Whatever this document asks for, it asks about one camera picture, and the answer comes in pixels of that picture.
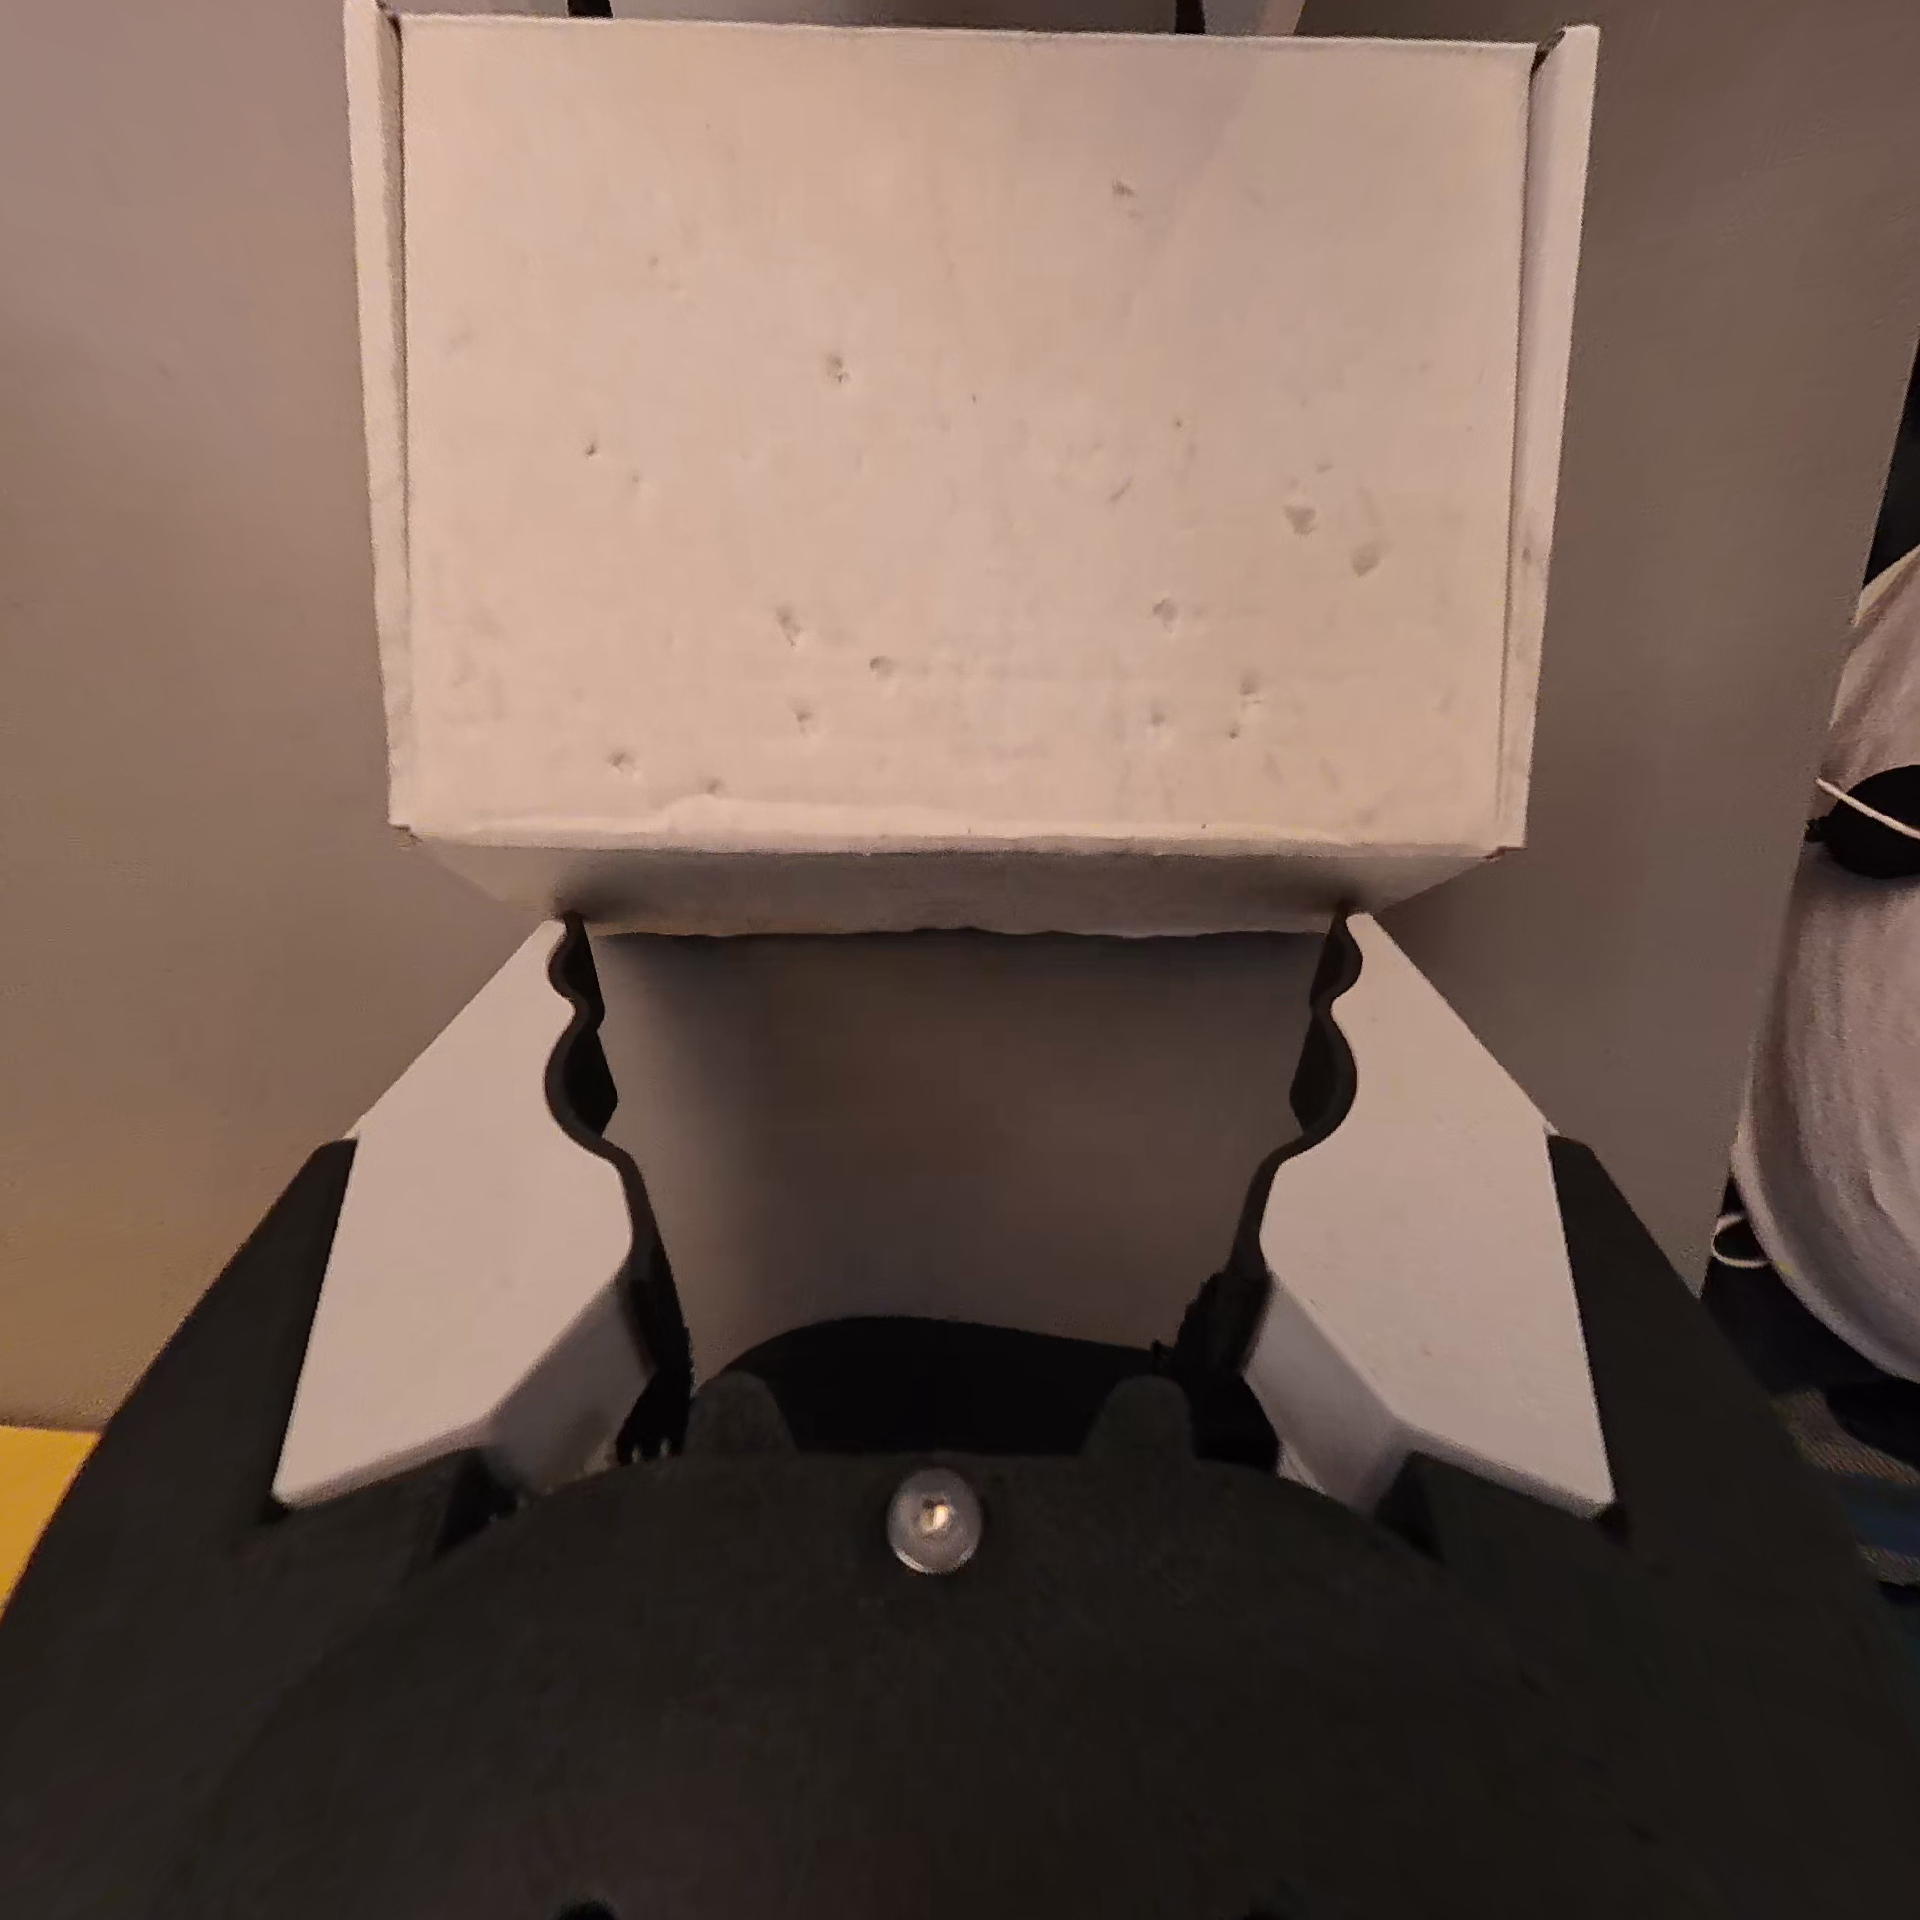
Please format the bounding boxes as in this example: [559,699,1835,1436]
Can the yellow plastic bin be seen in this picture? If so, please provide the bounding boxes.
[0,1423,98,1613]

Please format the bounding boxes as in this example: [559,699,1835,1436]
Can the person's white clothing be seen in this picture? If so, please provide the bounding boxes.
[1732,545,1920,1383]

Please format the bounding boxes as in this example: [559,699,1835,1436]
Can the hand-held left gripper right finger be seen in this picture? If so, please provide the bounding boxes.
[1185,908,1615,1518]

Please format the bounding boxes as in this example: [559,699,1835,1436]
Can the white wire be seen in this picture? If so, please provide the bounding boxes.
[1816,773,1920,846]

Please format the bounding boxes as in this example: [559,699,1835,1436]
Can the white cardboard box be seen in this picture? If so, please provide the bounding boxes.
[344,0,1600,939]

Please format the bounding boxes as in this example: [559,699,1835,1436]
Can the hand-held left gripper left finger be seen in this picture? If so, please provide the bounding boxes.
[271,912,695,1509]

